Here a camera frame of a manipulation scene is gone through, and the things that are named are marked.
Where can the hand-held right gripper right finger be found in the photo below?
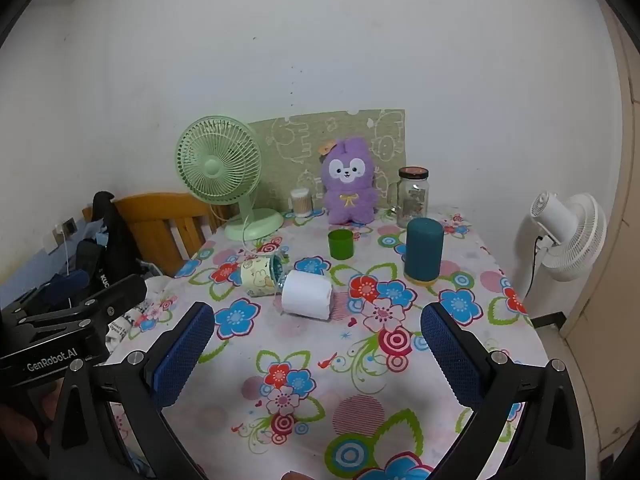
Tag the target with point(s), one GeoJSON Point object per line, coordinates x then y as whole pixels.
{"type": "Point", "coordinates": [452, 355]}

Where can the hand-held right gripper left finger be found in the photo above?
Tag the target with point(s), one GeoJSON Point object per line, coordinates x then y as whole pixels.
{"type": "Point", "coordinates": [184, 355]}

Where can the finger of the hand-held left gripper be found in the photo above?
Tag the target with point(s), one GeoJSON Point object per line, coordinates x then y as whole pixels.
{"type": "Point", "coordinates": [122, 292]}

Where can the yellow cartoon printed cup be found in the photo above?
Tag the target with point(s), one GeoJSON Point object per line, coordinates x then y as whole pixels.
{"type": "Point", "coordinates": [257, 276]}

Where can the dark teal cup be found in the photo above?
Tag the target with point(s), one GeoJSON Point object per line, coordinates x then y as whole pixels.
{"type": "Point", "coordinates": [423, 250]}

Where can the green plastic cup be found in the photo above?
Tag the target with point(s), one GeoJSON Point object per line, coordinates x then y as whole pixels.
{"type": "Point", "coordinates": [340, 246]}

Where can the white printed cloth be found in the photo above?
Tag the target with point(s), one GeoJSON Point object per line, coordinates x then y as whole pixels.
{"type": "Point", "coordinates": [125, 327]}

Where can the black bag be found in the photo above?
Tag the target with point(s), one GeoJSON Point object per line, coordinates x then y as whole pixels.
{"type": "Point", "coordinates": [112, 240]}

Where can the wooden chair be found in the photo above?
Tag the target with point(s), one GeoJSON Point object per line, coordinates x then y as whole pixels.
{"type": "Point", "coordinates": [150, 220]}

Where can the floral tablecloth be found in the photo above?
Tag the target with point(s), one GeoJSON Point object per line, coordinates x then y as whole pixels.
{"type": "Point", "coordinates": [310, 342]}

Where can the white toilet paper roll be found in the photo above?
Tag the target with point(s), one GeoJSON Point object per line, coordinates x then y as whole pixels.
{"type": "Point", "coordinates": [306, 294]}

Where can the light green desk fan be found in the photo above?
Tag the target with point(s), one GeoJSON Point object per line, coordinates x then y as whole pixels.
{"type": "Point", "coordinates": [215, 165]}

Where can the glass jar with lid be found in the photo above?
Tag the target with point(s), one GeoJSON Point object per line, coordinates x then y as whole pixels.
{"type": "Point", "coordinates": [413, 197]}

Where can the white clip fan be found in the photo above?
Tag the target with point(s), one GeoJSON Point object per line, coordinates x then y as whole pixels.
{"type": "Point", "coordinates": [575, 240]}

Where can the cotton swab container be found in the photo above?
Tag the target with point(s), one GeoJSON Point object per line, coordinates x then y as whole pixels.
{"type": "Point", "coordinates": [301, 203]}

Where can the purple plush toy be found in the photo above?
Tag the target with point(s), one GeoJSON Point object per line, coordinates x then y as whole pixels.
{"type": "Point", "coordinates": [350, 191]}

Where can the beige wooden door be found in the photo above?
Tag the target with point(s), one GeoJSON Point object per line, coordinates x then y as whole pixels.
{"type": "Point", "coordinates": [615, 210]}

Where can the green cartoon printed board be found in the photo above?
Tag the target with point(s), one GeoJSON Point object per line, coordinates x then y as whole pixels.
{"type": "Point", "coordinates": [300, 135]}

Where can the wall socket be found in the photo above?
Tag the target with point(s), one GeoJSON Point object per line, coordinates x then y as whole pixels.
{"type": "Point", "coordinates": [66, 227]}

